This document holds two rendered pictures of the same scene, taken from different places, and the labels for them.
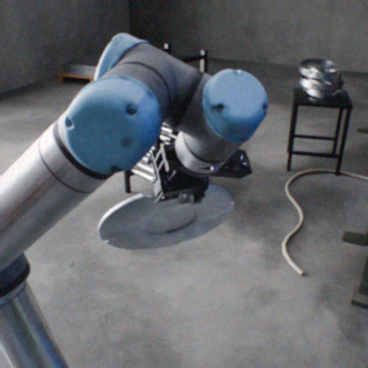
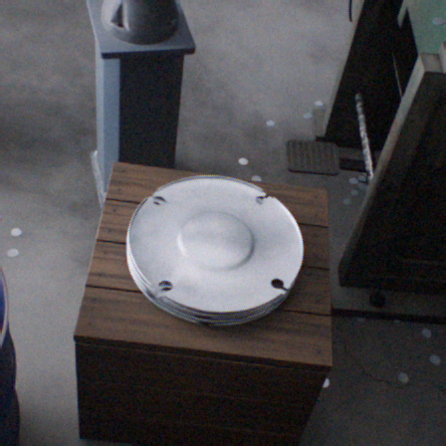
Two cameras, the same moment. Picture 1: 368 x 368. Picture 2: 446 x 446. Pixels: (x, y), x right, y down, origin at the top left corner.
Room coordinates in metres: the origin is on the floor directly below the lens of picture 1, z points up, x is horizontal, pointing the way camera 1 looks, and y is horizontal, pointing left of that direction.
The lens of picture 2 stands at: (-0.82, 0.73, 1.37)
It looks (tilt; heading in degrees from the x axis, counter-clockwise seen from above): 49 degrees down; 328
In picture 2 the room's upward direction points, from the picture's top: 10 degrees clockwise
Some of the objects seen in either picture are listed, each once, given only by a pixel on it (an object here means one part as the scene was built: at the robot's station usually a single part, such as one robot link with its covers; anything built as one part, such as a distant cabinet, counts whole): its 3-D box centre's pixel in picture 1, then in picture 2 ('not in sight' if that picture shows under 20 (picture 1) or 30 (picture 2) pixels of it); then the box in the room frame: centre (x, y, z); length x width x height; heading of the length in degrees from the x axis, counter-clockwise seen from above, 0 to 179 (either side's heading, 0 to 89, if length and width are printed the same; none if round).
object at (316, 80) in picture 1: (318, 114); not in sight; (3.10, -1.03, 0.40); 0.45 x 0.40 x 0.79; 167
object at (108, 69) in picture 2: not in sight; (136, 108); (0.40, 0.25, 0.23); 0.19 x 0.19 x 0.45; 80
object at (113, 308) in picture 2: not in sight; (203, 312); (-0.12, 0.31, 0.18); 0.40 x 0.38 x 0.35; 62
